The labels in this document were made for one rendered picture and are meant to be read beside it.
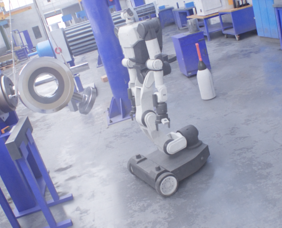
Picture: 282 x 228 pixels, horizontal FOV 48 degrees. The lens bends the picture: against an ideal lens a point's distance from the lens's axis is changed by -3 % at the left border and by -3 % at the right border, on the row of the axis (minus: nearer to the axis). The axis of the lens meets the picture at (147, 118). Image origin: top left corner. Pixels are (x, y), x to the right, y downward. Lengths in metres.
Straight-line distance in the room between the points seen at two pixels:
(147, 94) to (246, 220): 1.21
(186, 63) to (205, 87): 1.43
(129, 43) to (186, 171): 1.16
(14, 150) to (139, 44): 1.21
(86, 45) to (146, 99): 4.12
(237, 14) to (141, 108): 5.99
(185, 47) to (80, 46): 2.12
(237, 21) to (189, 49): 2.72
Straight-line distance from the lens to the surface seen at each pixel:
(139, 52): 2.53
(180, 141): 2.84
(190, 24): 5.94
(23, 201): 3.30
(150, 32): 2.39
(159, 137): 2.77
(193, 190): 2.71
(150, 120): 2.63
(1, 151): 3.10
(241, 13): 8.37
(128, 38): 2.51
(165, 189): 2.69
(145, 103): 2.64
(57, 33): 6.57
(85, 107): 2.23
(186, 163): 2.78
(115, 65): 4.64
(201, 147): 2.96
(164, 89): 2.45
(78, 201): 3.12
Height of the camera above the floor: 1.52
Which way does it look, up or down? 20 degrees down
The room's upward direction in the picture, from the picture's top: 16 degrees counter-clockwise
